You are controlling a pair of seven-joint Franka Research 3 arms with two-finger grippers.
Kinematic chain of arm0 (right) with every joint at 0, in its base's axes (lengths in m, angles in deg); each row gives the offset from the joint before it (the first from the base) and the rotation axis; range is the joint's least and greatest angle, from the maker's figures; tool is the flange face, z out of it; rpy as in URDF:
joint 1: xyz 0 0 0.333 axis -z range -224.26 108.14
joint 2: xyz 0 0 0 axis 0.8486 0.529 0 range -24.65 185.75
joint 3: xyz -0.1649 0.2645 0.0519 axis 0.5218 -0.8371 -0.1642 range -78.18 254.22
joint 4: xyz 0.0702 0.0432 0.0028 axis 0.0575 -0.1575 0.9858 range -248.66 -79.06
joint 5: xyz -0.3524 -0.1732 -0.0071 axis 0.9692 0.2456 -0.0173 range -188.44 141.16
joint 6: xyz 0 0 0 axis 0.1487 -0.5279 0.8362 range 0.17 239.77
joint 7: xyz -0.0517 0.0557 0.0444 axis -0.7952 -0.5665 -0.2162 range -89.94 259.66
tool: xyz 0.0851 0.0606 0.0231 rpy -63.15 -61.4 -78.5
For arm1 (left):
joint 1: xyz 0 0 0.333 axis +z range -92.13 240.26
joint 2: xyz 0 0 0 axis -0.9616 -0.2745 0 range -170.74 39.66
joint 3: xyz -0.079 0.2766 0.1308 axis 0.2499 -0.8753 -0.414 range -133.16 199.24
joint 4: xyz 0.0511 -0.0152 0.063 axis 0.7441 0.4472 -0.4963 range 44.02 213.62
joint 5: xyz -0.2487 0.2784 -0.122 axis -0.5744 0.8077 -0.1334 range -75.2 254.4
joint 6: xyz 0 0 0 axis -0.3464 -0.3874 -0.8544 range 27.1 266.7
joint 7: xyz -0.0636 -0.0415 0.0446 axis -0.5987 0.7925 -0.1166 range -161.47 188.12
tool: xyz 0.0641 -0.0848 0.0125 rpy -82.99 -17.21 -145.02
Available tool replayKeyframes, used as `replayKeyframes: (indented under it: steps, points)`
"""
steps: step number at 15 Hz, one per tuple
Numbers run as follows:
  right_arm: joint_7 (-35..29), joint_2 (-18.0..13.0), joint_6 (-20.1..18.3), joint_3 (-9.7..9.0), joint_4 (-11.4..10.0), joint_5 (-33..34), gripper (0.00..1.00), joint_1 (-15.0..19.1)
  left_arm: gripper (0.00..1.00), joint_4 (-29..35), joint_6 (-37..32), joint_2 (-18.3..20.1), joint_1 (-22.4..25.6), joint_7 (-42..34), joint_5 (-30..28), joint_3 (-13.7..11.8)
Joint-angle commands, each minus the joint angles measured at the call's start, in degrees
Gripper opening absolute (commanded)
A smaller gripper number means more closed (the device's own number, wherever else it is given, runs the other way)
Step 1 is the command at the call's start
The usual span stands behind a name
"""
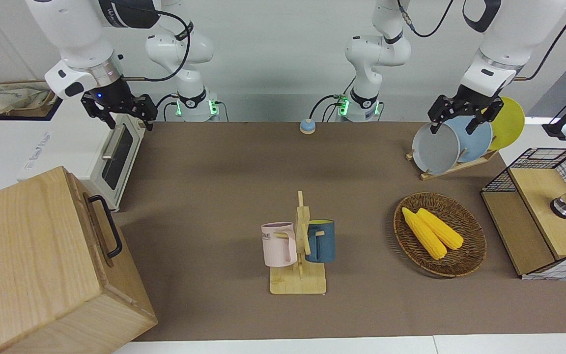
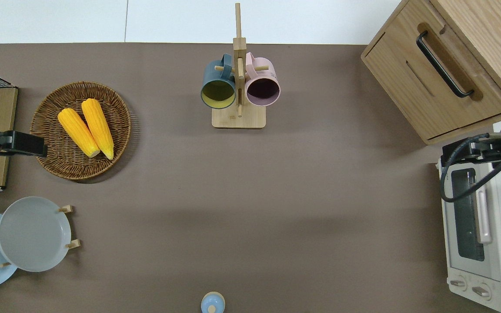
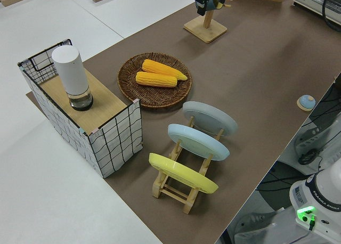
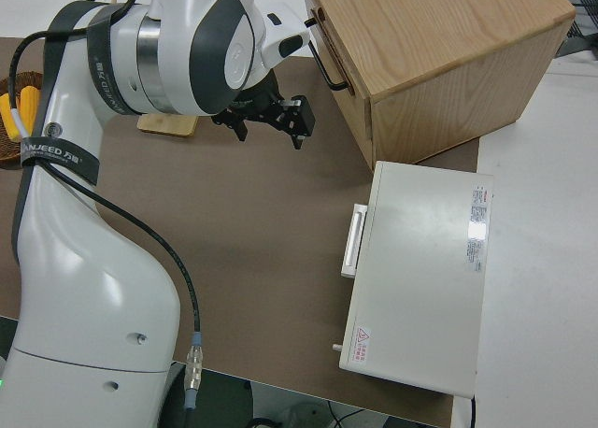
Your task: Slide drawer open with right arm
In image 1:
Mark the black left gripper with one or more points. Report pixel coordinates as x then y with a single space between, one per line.
472 98

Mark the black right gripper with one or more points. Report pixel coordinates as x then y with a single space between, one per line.
113 93

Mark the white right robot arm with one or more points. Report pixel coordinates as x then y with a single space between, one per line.
74 29

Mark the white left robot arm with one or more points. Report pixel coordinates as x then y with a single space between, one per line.
514 34

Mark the light wooden drawer cabinet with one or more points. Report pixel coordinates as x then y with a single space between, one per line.
22 255

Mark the light blue plate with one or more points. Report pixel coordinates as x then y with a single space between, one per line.
474 140

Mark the yellow plate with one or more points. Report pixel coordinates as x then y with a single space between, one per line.
509 120

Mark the white toaster oven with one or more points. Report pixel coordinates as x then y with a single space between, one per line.
116 157

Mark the grey plate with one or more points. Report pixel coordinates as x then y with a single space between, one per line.
435 150

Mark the wooden plate rack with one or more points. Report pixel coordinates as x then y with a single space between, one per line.
452 168

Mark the brown wicker basket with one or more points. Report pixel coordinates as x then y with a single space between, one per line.
465 221

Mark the tan bag in tray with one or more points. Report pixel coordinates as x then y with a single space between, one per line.
13 96

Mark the yellow corn cob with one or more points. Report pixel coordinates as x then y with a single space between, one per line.
445 231
423 233

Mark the brown table mat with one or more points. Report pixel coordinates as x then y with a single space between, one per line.
224 196

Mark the blue and wood bell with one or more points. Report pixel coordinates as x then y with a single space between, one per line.
307 127

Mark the dark blue mug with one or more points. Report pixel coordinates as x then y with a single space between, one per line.
323 243

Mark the pink mug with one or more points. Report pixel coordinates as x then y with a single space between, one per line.
278 243

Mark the wooden mug rack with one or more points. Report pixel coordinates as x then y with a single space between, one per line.
297 280

